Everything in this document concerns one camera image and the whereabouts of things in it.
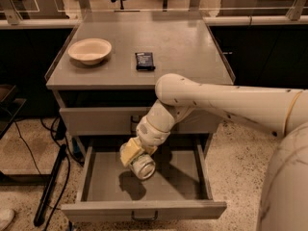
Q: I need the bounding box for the open grey middle drawer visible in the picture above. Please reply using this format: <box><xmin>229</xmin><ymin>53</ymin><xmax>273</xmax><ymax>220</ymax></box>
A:
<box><xmin>62</xmin><ymin>145</ymin><xmax>226</xmax><ymax>222</ymax></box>

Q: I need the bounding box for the dark blue snack packet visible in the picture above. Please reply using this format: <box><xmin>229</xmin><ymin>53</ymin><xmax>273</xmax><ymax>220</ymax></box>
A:
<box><xmin>135</xmin><ymin>52</ymin><xmax>155</xmax><ymax>71</ymax></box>

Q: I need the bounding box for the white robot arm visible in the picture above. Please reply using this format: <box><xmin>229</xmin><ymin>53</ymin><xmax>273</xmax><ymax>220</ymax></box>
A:
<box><xmin>120</xmin><ymin>73</ymin><xmax>308</xmax><ymax>231</ymax></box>

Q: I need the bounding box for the grey metal drawer cabinet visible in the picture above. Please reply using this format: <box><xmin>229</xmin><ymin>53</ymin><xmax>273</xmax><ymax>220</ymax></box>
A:
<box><xmin>46</xmin><ymin>12</ymin><xmax>235</xmax><ymax>148</ymax></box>

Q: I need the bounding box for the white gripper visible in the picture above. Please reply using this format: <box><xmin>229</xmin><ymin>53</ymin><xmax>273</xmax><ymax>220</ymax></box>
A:
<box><xmin>120</xmin><ymin>115</ymin><xmax>171</xmax><ymax>167</ymax></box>

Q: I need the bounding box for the white shoe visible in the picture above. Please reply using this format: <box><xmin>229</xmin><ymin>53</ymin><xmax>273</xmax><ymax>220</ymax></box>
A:
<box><xmin>0</xmin><ymin>209</ymin><xmax>14</xmax><ymax>231</ymax></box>

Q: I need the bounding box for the silver green 7up can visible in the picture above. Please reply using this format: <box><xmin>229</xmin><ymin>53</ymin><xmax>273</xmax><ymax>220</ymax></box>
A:
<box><xmin>127</xmin><ymin>151</ymin><xmax>156</xmax><ymax>181</ymax></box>

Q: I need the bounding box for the black cable on floor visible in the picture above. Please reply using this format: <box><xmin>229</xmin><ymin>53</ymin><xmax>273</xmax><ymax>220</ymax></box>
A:
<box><xmin>0</xmin><ymin>106</ymin><xmax>85</xmax><ymax>231</ymax></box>

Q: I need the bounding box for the dark side table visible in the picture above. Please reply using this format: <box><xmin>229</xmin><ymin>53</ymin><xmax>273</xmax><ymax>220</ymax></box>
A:
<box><xmin>0</xmin><ymin>84</ymin><xmax>26</xmax><ymax>140</ymax></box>

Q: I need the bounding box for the closed grey top drawer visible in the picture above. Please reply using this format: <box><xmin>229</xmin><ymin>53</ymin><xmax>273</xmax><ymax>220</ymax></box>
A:
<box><xmin>60</xmin><ymin>107</ymin><xmax>221</xmax><ymax>136</ymax></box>

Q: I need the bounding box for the white paper bowl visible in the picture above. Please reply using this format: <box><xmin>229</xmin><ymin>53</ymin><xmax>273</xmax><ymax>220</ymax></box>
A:
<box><xmin>68</xmin><ymin>38</ymin><xmax>112</xmax><ymax>65</ymax></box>

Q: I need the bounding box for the black bar on floor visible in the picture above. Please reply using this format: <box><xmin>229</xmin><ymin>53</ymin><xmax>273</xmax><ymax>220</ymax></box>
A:
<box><xmin>34</xmin><ymin>144</ymin><xmax>66</xmax><ymax>227</ymax></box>

